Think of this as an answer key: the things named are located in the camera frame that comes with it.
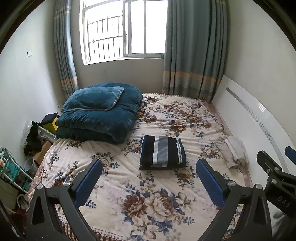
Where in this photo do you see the white bed headboard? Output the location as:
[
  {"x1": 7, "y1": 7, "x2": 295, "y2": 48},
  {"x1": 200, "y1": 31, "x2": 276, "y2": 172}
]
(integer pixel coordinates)
[{"x1": 211, "y1": 75, "x2": 296, "y2": 178}]

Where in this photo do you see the cardboard box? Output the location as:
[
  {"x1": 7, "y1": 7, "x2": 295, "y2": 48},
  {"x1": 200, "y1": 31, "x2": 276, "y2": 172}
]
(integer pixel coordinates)
[{"x1": 33, "y1": 140, "x2": 53, "y2": 165}]

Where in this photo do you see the black clothes heap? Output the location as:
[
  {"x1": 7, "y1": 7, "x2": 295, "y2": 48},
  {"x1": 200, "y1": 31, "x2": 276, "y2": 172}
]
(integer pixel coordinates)
[{"x1": 24, "y1": 121, "x2": 45, "y2": 156}]

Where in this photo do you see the barred window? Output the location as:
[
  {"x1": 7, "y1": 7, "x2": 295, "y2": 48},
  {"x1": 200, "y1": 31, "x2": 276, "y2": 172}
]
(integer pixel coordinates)
[{"x1": 80, "y1": 0, "x2": 168, "y2": 66}]

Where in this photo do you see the black garment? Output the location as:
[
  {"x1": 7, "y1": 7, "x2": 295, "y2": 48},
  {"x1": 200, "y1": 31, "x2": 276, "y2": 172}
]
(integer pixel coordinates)
[{"x1": 139, "y1": 163, "x2": 186, "y2": 171}]

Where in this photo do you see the black cloth on yellow box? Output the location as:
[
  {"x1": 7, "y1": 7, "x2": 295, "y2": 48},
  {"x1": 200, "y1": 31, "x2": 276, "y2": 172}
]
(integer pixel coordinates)
[{"x1": 41, "y1": 112, "x2": 59, "y2": 124}]

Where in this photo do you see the white mug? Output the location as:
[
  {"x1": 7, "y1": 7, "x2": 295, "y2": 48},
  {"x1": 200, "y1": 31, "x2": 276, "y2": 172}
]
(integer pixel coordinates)
[{"x1": 17, "y1": 193, "x2": 30, "y2": 211}]

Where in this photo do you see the beige folded cloth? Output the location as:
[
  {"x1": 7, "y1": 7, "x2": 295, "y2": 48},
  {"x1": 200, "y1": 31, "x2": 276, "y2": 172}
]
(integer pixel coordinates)
[{"x1": 215, "y1": 136, "x2": 249, "y2": 169}]

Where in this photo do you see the striped navy knit sweater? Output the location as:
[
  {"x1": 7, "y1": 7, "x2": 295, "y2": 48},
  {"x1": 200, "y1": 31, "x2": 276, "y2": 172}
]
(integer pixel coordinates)
[{"x1": 140, "y1": 135, "x2": 187, "y2": 168}]

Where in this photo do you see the teal pillow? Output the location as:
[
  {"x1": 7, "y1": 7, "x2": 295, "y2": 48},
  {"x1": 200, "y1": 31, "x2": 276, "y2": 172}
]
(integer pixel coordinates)
[{"x1": 60, "y1": 86, "x2": 125, "y2": 114}]

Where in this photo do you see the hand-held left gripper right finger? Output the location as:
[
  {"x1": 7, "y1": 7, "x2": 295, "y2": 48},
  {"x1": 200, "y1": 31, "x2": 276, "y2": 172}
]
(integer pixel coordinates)
[{"x1": 196, "y1": 158, "x2": 272, "y2": 241}]

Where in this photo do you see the yellow box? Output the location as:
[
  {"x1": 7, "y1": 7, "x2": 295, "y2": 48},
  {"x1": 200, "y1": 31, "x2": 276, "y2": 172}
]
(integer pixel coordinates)
[{"x1": 43, "y1": 116, "x2": 58, "y2": 134}]

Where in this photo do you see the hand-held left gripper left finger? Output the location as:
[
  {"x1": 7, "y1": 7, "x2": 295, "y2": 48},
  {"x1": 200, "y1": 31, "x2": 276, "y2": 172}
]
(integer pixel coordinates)
[{"x1": 26, "y1": 158, "x2": 103, "y2": 241}]

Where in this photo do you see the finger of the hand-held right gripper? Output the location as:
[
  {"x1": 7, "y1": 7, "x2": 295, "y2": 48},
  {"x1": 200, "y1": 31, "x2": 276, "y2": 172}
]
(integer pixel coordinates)
[
  {"x1": 256, "y1": 150, "x2": 283, "y2": 178},
  {"x1": 284, "y1": 146, "x2": 296, "y2": 164}
]

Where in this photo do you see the white bucket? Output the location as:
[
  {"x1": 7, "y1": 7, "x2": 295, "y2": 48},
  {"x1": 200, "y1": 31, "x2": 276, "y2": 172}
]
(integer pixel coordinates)
[{"x1": 24, "y1": 156, "x2": 38, "y2": 177}]

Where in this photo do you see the teal folded quilt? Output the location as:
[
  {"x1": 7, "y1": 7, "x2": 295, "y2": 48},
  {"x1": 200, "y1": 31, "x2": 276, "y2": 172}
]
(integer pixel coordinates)
[{"x1": 55, "y1": 82, "x2": 143, "y2": 144}]

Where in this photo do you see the teal wire rack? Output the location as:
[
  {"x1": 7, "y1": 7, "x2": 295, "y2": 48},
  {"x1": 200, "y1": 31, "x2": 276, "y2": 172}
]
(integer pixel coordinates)
[{"x1": 0, "y1": 146, "x2": 34, "y2": 194}]

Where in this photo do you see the floral fleece blanket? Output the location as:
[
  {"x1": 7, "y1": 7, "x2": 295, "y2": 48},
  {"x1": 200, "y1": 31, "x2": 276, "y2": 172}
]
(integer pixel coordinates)
[{"x1": 29, "y1": 93, "x2": 252, "y2": 241}]

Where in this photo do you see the grey-blue curtain with yellow band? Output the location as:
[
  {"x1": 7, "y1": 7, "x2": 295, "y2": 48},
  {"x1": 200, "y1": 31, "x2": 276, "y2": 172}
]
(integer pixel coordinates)
[
  {"x1": 54, "y1": 0, "x2": 79, "y2": 99},
  {"x1": 162, "y1": 0, "x2": 228, "y2": 104}
]

